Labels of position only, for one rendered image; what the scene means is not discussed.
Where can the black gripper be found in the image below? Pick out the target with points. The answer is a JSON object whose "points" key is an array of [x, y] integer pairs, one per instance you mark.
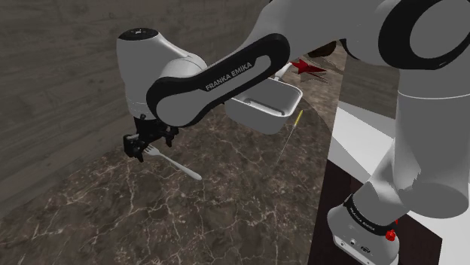
{"points": [[151, 129]]}

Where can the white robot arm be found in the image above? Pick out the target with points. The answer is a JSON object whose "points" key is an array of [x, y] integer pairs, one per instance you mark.
{"points": [[426, 121]]}

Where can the white plastic fork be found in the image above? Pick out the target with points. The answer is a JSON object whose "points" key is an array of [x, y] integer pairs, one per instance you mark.
{"points": [[172, 163]]}

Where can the white rectangular tub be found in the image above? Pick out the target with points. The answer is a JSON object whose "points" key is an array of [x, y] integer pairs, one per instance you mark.
{"points": [[271, 110]]}

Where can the red star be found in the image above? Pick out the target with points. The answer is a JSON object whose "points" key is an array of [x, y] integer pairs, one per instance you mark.
{"points": [[305, 67]]}

